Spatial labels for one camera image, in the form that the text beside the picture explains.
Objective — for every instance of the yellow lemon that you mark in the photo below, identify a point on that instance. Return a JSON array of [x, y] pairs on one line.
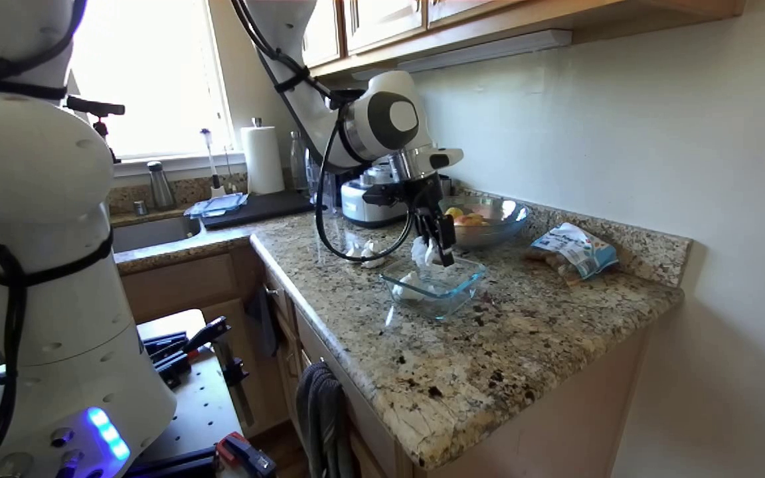
[[456, 214]]

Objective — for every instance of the wooden upper cabinets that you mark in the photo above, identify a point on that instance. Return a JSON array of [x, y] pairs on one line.
[[630, 14]]

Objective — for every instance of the black bar clamp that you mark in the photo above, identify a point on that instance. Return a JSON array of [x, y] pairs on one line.
[[185, 348]]

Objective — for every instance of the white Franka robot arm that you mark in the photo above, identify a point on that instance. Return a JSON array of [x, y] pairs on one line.
[[39, 221]]

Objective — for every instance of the square clear glass bowl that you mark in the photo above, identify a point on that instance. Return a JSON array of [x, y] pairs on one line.
[[466, 288]]

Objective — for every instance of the silver sink faucet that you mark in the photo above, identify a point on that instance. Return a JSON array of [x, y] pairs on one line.
[[159, 187]]

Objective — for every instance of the long-necked white garlic bulb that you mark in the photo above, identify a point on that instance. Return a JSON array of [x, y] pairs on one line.
[[349, 257]]

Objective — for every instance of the clear bottle with silver cap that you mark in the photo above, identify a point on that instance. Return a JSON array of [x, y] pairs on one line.
[[312, 176]]

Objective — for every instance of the orange-red round fruit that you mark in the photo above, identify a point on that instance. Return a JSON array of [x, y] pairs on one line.
[[474, 225]]

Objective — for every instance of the black perforated robot table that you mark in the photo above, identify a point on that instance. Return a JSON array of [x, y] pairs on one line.
[[191, 411]]

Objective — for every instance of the red and blue clamp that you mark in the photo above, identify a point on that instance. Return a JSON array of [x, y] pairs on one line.
[[246, 455]]

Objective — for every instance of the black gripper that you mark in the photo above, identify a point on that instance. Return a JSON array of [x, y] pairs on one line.
[[428, 196]]

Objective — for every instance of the pale blue folded cloth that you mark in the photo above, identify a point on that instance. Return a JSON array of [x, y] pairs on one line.
[[219, 208]]

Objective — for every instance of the white paper towel roll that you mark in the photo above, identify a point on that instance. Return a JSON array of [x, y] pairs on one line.
[[264, 159]]

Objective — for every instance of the gray hanging towel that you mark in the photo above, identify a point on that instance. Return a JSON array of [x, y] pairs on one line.
[[325, 426]]

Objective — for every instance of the round glass fruit bowl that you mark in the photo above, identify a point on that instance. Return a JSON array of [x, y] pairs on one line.
[[503, 231]]

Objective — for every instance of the wooden base cabinets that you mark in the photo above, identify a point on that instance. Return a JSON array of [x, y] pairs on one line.
[[197, 281]]

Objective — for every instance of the thin upright dish brush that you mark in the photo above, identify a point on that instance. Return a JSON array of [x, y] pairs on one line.
[[214, 174]]

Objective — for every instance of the bright kitchen window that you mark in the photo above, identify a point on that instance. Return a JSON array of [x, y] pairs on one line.
[[159, 79]]

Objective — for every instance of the under-cabinet light bar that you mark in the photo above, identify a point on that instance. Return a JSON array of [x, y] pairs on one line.
[[490, 50]]

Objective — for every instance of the black ribbed drying mat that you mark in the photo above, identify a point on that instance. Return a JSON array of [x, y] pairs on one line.
[[267, 211]]

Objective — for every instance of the wrist mounted stereo camera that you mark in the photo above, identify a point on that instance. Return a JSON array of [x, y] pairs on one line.
[[438, 159]]

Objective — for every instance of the black camera on stand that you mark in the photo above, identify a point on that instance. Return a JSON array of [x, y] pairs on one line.
[[98, 110]]

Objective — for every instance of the dark hanging cloth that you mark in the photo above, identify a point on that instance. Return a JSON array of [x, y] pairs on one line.
[[264, 321]]

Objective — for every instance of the wooden cabinet door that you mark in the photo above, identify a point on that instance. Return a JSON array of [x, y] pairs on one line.
[[464, 6], [384, 21]]

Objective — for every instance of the blue white snack bag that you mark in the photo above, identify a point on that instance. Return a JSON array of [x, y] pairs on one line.
[[576, 252]]

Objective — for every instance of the kitchen sink basin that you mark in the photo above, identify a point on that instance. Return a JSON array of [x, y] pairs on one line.
[[146, 231]]

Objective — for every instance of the silver food chopper appliance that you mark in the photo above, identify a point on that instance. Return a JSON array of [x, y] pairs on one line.
[[369, 203]]

